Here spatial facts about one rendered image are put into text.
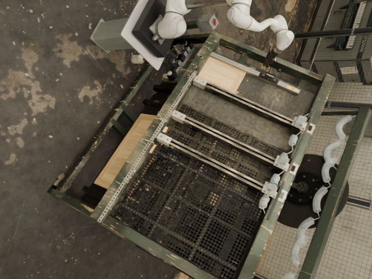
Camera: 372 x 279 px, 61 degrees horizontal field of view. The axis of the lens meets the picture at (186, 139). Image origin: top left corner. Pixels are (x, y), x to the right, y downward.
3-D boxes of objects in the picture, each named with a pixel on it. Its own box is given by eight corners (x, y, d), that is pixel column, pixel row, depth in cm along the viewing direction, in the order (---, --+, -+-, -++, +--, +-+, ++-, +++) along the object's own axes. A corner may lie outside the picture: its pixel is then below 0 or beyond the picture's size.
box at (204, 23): (200, 15, 322) (214, 13, 310) (205, 24, 330) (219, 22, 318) (194, 22, 318) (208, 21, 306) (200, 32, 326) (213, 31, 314)
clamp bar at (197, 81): (196, 78, 312) (197, 63, 290) (311, 130, 289) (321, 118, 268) (191, 86, 308) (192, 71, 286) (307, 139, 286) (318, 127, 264)
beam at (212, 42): (211, 37, 341) (212, 29, 331) (221, 41, 339) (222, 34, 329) (92, 218, 261) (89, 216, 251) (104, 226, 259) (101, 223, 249)
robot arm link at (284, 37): (287, 51, 265) (284, 37, 269) (298, 39, 251) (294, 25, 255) (276, 50, 262) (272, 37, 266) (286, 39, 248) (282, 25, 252)
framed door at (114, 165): (141, 114, 349) (140, 113, 347) (178, 119, 313) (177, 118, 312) (94, 184, 316) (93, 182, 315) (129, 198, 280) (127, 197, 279)
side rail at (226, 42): (221, 41, 339) (222, 34, 329) (319, 82, 318) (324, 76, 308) (219, 45, 337) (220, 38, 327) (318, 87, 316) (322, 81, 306)
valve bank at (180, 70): (178, 37, 329) (195, 35, 313) (184, 47, 338) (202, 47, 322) (153, 72, 310) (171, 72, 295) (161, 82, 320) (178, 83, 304)
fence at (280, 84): (211, 54, 324) (212, 51, 321) (299, 92, 306) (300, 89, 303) (209, 57, 323) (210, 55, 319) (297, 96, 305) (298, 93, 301)
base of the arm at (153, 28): (145, 31, 262) (150, 30, 258) (159, 14, 270) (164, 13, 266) (157, 48, 274) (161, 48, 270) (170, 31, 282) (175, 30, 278)
